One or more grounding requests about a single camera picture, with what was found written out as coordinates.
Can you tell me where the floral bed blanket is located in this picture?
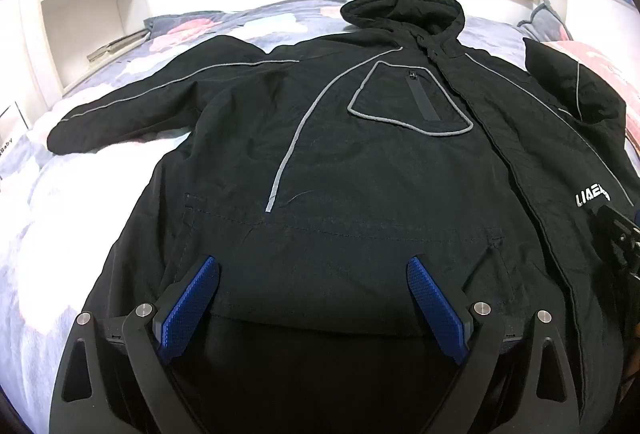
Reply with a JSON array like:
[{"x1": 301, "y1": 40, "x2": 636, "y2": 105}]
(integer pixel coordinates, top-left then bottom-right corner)
[{"x1": 0, "y1": 0, "x2": 640, "y2": 420}]

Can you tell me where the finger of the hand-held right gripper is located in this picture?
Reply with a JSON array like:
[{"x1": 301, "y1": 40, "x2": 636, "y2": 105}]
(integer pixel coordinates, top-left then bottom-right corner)
[{"x1": 590, "y1": 203, "x2": 640, "y2": 277}]

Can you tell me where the stack of flat books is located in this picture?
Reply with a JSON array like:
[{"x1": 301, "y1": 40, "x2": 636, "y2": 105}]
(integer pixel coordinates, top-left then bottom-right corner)
[{"x1": 87, "y1": 30, "x2": 150, "y2": 62}]

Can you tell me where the pink and grey pillow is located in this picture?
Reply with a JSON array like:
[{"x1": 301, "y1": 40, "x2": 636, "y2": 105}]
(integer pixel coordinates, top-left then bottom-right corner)
[{"x1": 517, "y1": 0, "x2": 640, "y2": 115}]

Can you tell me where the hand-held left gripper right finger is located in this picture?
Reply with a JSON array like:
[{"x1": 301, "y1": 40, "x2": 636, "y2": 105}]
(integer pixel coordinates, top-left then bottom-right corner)
[{"x1": 406, "y1": 255, "x2": 583, "y2": 434}]

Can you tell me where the black hooded jacket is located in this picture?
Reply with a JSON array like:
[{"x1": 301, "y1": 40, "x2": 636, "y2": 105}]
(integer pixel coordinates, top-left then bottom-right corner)
[{"x1": 47, "y1": 0, "x2": 640, "y2": 434}]

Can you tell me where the white box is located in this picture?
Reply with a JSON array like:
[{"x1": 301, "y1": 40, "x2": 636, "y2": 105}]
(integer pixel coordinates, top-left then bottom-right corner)
[{"x1": 0, "y1": 100, "x2": 25, "y2": 155}]

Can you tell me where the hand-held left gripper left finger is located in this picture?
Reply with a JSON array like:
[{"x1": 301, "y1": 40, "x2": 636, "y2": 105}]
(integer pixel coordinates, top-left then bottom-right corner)
[{"x1": 47, "y1": 254, "x2": 221, "y2": 434}]

